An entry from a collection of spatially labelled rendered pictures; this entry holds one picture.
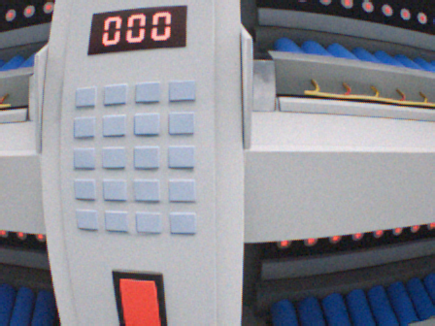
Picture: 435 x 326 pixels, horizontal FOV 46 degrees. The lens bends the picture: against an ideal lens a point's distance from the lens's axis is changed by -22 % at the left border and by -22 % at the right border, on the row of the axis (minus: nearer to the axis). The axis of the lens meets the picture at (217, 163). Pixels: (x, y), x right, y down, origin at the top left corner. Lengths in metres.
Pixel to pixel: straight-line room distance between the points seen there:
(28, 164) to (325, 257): 0.26
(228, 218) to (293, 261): 0.19
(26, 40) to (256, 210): 0.26
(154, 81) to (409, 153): 0.13
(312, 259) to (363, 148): 0.19
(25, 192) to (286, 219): 0.13
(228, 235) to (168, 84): 0.07
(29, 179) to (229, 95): 0.10
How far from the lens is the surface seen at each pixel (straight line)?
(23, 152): 0.28
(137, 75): 0.26
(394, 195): 0.30
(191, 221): 0.26
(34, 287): 0.45
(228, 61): 0.27
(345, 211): 0.29
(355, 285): 0.45
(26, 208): 0.29
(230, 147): 0.27
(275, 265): 0.45
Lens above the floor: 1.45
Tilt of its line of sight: 3 degrees down
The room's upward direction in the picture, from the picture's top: straight up
